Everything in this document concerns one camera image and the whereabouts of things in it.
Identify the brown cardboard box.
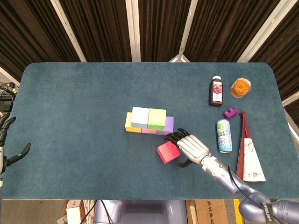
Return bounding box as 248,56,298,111
194,199,229,224

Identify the red folding paper fan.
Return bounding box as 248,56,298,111
235,111,267,182

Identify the yellow foam cube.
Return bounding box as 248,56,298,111
125,112,142,133

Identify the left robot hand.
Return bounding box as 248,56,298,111
0,112,32,175

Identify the light blue foam cube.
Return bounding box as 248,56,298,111
130,106,150,129

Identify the blue drink can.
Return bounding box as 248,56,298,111
216,119,233,154

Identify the dark juice bottle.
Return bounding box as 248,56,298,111
208,76,224,108

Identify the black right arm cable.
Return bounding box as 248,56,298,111
228,164,285,224

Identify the white cardboard box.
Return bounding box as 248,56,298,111
66,200,85,224

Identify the small purple plastic block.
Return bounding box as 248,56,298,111
223,107,239,120

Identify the dark brown curtain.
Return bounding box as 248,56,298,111
0,0,299,112

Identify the orange snack cup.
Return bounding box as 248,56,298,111
230,77,252,99

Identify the red foam cube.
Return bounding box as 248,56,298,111
157,141,181,165

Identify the teal table mat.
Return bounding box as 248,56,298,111
0,62,299,200

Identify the purple foam cube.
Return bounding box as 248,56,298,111
156,116,175,136

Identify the black power strip with cables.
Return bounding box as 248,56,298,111
0,81,18,110

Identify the grey-purple robot torso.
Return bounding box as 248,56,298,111
93,199,189,224

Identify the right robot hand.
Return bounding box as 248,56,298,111
163,127,212,168

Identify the white frame post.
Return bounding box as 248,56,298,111
168,0,199,63
125,0,141,63
236,0,292,63
281,91,299,107
0,66,21,87
50,0,87,63

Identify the green foam cube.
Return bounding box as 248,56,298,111
147,108,167,131

